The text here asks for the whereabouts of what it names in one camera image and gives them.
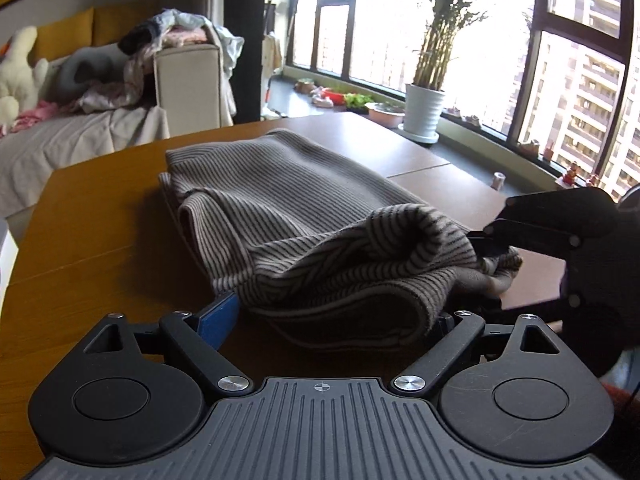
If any mop handle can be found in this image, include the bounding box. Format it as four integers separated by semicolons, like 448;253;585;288
262;0;292;106

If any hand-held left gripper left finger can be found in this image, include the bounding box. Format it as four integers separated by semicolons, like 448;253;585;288
82;291;256;398

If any dark window frame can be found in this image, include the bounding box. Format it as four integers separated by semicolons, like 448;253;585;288
287;0;640;201

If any pink cloth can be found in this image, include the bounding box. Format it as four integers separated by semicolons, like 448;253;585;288
0;100;66;134

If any white ribbed plant pot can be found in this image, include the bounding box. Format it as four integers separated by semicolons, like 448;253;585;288
399;82;446;143

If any white hanging cloth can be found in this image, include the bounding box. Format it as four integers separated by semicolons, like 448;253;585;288
262;32;284;77

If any white plush duck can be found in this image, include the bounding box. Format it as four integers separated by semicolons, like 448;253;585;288
0;26;49;128

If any pink bowl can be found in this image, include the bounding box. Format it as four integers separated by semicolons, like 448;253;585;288
365;102;405;129

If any mustard sofa cushion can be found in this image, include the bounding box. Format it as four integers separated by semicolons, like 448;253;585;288
92;0;161;47
35;7;95;61

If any tall green houseplant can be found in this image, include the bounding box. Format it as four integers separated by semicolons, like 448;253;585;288
415;0;538;92

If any grey neck pillow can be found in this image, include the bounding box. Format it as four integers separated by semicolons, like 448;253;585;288
55;44;128;103

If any pile of mixed clothes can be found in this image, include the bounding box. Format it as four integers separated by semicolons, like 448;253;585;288
80;8;246;113

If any grey covered sofa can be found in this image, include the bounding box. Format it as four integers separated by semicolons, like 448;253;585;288
0;0;236;228

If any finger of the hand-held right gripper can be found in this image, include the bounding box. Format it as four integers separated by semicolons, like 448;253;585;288
479;292;581;333
467;219;584;262

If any grey striped sweater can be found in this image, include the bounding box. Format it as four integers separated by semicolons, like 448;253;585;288
158;128;523;350

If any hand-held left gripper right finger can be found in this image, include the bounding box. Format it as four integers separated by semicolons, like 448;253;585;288
391;310;564;398

